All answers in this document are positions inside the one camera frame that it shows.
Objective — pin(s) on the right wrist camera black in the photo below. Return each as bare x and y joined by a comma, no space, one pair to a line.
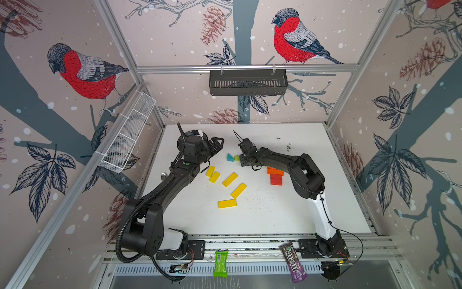
247,147

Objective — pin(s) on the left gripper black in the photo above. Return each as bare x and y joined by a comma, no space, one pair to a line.
211,147

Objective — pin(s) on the white wire basket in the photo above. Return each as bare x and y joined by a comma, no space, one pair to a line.
117,156

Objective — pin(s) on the orange long block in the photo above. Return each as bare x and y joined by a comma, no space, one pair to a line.
273,171

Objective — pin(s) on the purple candy packet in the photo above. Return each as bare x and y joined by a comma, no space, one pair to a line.
297,271

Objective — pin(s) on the yellow block bottom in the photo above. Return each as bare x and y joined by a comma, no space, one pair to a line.
227,203

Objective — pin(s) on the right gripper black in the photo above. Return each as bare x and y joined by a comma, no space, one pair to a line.
242,160

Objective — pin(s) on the black wire basket shelf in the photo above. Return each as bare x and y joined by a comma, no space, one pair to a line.
248,82

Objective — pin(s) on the red block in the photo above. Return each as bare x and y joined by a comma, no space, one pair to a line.
276,181
276,177

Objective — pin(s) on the green snack packet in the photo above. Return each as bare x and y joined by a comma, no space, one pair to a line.
220,269

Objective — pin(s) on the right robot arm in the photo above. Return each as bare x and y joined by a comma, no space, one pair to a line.
308,182

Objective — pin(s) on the yellow block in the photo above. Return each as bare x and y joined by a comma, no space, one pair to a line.
238,190
214,177
210,171
227,203
229,180

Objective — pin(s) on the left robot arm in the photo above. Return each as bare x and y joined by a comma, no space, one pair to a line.
141,230

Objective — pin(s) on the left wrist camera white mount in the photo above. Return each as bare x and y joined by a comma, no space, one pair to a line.
194,133

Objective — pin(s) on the teal triangle block left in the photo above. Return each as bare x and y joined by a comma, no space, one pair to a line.
230,157

